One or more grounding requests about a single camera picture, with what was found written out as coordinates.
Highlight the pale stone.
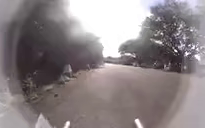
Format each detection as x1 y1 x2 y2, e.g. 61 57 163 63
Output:
59 63 74 84

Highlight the robot's own part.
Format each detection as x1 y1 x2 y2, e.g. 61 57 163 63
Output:
63 120 71 128
134 118 144 128

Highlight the dark wood of trees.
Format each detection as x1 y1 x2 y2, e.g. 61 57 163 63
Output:
9 0 105 84

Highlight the large tree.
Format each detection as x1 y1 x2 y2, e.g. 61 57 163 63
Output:
118 0 205 74

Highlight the grey asphalt road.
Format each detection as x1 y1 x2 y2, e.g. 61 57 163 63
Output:
29 63 205 128

